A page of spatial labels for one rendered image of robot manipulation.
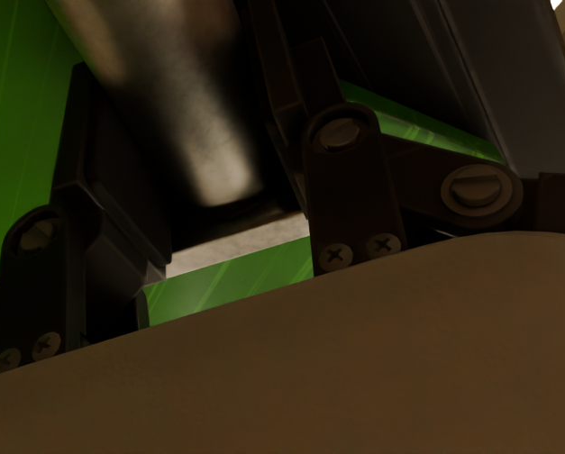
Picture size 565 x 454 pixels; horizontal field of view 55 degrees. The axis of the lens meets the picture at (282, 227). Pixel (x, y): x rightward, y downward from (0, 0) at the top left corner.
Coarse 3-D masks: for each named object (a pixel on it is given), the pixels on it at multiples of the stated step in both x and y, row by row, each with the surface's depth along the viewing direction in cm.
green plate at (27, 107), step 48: (0, 0) 12; (0, 48) 12; (48, 48) 12; (0, 96) 13; (48, 96) 13; (0, 144) 14; (48, 144) 14; (432, 144) 16; (480, 144) 17; (0, 192) 15; (48, 192) 15; (0, 240) 16; (144, 288) 19; (192, 288) 19; (240, 288) 19
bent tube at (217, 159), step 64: (64, 0) 9; (128, 0) 8; (192, 0) 9; (128, 64) 9; (192, 64) 9; (128, 128) 11; (192, 128) 10; (256, 128) 11; (192, 192) 12; (256, 192) 12; (192, 256) 12
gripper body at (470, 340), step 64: (448, 256) 6; (512, 256) 5; (192, 320) 6; (256, 320) 6; (320, 320) 6; (384, 320) 5; (448, 320) 5; (512, 320) 5; (0, 384) 6; (64, 384) 6; (128, 384) 6; (192, 384) 5; (256, 384) 5; (320, 384) 5; (384, 384) 5; (448, 384) 5; (512, 384) 5; (0, 448) 6; (64, 448) 5; (128, 448) 5; (192, 448) 5; (256, 448) 5; (320, 448) 5; (384, 448) 4; (448, 448) 4; (512, 448) 4
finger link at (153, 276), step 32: (96, 96) 11; (64, 128) 10; (96, 128) 10; (64, 160) 9; (96, 160) 9; (128, 160) 11; (64, 192) 9; (96, 192) 9; (128, 192) 10; (160, 192) 12; (96, 224) 9; (128, 224) 10; (160, 224) 12; (96, 256) 9; (128, 256) 10; (160, 256) 11; (96, 288) 10; (128, 288) 10; (96, 320) 10
